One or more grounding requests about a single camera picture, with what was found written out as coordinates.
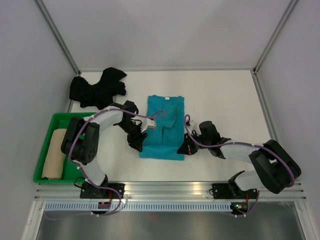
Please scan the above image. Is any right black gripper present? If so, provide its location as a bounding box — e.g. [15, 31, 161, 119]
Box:
[177, 130, 210, 156]

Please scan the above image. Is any green plastic tray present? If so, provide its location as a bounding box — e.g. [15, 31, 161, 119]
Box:
[33, 112, 94, 184]

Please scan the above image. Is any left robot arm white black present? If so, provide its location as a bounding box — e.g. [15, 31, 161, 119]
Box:
[61, 100, 147, 199]

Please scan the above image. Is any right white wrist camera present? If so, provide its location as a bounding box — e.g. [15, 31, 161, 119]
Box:
[186, 119, 197, 132]

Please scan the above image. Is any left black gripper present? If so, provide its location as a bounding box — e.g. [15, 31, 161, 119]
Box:
[116, 120, 148, 153]

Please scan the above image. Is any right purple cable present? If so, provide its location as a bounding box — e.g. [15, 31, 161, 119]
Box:
[184, 114, 296, 218]

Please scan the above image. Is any left aluminium corner post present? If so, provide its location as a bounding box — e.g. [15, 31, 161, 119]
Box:
[33, 0, 81, 76]

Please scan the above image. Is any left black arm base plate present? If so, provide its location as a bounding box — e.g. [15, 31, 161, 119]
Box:
[78, 182, 125, 200]

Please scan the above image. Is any black t-shirt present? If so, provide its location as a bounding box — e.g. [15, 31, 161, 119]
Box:
[69, 67, 127, 110]

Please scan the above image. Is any teal t-shirt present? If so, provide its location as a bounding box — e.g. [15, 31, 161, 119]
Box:
[140, 95, 185, 161]

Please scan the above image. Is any white slotted cable duct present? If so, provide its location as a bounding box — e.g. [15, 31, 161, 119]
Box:
[44, 201, 247, 212]

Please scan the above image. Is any aluminium frame rail front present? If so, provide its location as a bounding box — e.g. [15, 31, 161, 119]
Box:
[33, 181, 307, 202]

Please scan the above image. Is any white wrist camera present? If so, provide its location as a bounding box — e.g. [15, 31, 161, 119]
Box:
[140, 118, 157, 132]
[186, 119, 197, 132]

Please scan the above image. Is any aluminium corner post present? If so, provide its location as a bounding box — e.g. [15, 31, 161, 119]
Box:
[251, 0, 300, 75]
[33, 0, 81, 76]

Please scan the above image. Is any right aluminium corner post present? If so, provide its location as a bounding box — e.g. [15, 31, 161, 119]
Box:
[251, 0, 300, 75]

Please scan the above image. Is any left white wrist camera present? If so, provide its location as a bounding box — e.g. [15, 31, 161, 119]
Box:
[140, 118, 157, 132]

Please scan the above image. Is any purple cable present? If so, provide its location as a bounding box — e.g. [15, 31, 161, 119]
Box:
[44, 107, 166, 221]
[184, 114, 296, 218]

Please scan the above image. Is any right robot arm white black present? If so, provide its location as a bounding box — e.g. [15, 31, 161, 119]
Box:
[176, 121, 302, 198]

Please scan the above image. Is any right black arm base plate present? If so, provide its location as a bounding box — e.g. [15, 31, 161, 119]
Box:
[208, 183, 258, 200]

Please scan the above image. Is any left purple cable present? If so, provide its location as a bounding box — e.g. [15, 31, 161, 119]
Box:
[44, 107, 166, 221]

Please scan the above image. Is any rolled beige t-shirt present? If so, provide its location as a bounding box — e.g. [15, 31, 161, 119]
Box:
[41, 128, 67, 180]

